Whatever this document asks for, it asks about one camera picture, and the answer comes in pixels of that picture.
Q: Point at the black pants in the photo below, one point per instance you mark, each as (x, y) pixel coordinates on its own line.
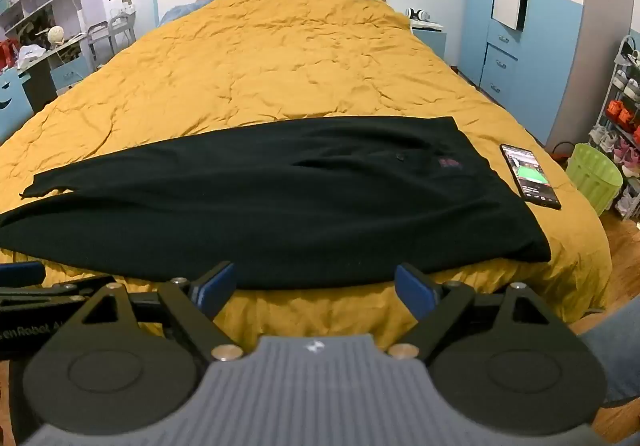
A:
(275, 196)

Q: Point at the green plastic bin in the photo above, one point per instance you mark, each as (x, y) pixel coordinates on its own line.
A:
(595, 176)

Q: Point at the white black headphones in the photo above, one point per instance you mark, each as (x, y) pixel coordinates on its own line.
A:
(417, 14)

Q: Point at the blue pillow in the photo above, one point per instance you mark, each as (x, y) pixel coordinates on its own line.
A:
(181, 12)

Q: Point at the red bag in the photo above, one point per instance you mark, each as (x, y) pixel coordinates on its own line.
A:
(7, 55)

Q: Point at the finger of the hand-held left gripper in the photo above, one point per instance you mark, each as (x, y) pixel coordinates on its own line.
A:
(20, 272)

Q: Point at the person's jeans leg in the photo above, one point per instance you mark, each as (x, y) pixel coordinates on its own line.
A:
(617, 351)

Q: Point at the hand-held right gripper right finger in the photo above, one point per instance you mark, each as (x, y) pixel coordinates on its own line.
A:
(415, 288)

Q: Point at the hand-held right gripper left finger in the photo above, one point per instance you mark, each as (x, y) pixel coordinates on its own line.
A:
(219, 285)

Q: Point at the blue nightstand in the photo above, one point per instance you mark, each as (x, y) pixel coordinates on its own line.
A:
(430, 41)

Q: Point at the white shoe rack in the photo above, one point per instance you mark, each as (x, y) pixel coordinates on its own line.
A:
(625, 126)

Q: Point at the black smartphone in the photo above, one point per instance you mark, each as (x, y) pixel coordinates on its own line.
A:
(530, 176)

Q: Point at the orange shoes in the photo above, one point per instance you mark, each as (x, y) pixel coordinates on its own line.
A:
(620, 113)

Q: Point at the yellow bed blanket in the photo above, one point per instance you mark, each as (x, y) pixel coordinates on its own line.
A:
(300, 61)

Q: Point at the cluttered desk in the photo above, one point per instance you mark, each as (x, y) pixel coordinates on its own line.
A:
(47, 71)

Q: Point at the blue white wardrobe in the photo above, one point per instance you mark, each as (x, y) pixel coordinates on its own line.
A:
(560, 61)

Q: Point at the white round ornament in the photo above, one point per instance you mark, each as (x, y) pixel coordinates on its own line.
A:
(56, 35)

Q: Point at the grey chair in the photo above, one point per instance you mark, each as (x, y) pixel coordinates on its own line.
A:
(98, 43)
(122, 28)

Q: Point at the blue chair back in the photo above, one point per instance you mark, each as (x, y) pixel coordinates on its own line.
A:
(12, 111)

